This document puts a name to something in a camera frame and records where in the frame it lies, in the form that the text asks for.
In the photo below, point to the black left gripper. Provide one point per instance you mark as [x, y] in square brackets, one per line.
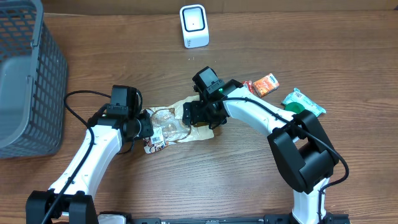
[147, 125]

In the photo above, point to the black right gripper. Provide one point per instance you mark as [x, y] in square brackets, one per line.
[193, 111]

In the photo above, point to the beige snack bag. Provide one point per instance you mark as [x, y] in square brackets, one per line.
[169, 129]

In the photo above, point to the red stick packet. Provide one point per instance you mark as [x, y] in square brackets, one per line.
[248, 85]

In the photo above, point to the orange tissue pack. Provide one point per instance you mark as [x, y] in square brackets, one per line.
[266, 85]

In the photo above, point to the green lid jar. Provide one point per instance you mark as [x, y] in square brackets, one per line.
[294, 107]

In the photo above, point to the teal snack packet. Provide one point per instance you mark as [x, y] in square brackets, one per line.
[299, 97]

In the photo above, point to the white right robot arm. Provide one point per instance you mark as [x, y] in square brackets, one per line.
[302, 151]

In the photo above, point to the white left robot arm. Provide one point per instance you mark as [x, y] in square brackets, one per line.
[73, 193]

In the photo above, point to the white barcode scanner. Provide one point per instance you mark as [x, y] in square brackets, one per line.
[194, 26]

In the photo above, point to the grey plastic mesh basket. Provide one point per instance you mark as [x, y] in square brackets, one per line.
[34, 75]

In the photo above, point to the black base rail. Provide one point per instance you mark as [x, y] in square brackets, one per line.
[217, 220]

